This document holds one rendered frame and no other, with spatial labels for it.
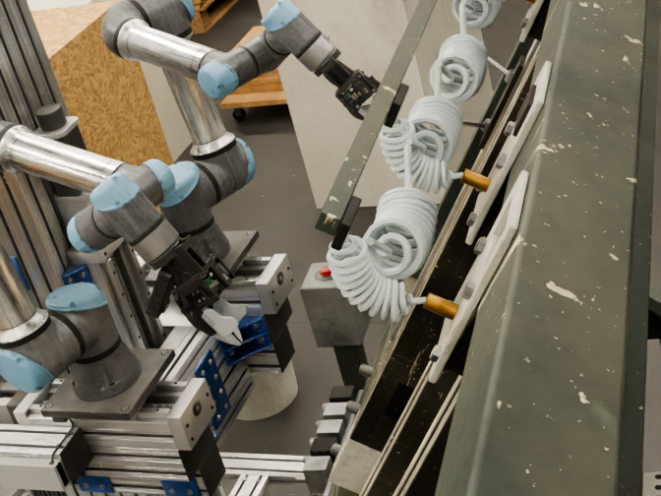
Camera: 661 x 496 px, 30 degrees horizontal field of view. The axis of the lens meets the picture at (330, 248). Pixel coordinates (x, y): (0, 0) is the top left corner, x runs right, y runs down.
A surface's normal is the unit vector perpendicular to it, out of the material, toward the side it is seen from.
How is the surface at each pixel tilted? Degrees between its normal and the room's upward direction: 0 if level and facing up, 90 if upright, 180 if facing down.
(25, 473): 90
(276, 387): 92
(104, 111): 90
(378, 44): 90
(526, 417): 33
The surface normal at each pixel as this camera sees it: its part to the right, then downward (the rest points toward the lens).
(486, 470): 0.32, -0.75
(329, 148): -0.32, 0.54
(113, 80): 0.92, -0.03
